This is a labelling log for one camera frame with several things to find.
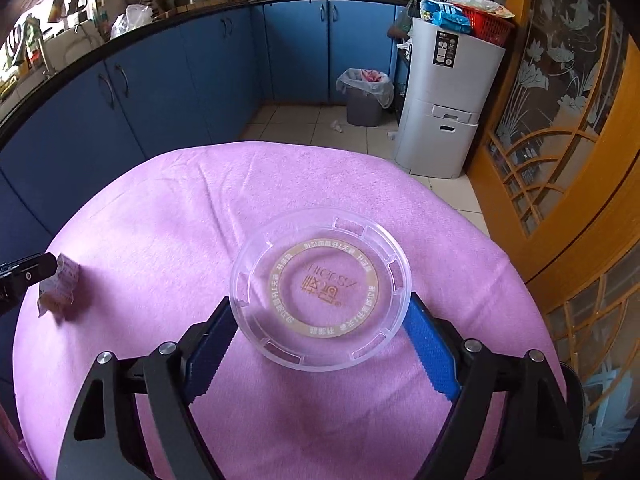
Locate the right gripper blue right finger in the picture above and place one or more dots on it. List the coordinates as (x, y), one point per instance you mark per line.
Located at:
(434, 351)

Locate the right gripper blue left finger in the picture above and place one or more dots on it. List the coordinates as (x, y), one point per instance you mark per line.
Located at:
(204, 345)

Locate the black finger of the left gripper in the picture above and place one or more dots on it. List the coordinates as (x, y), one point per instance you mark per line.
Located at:
(16, 277)

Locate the paper leaflet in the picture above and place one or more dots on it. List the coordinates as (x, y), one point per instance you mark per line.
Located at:
(56, 294)

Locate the clear round plastic lid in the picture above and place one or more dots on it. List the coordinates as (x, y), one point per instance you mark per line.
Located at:
(320, 289)

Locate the black trash bin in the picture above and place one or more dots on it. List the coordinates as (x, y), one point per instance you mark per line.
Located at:
(575, 409)

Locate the blue kitchen cabinets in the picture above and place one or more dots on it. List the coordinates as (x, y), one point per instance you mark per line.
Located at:
(196, 78)

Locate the pink tablecloth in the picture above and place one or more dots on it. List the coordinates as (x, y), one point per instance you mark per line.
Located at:
(320, 381)

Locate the orange wooden glass door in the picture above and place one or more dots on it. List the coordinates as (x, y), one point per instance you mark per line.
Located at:
(556, 172)

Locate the grey bin with liner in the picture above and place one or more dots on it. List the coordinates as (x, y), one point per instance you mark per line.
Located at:
(368, 93)

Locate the white storage cabinet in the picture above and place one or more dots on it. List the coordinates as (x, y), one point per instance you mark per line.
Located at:
(450, 76)

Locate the white plastic bag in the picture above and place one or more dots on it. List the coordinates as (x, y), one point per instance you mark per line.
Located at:
(135, 16)

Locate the red plastic basket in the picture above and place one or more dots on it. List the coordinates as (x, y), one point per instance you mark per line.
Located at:
(488, 27)

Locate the blue plastic bag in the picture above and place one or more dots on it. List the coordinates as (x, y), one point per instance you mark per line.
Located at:
(445, 15)

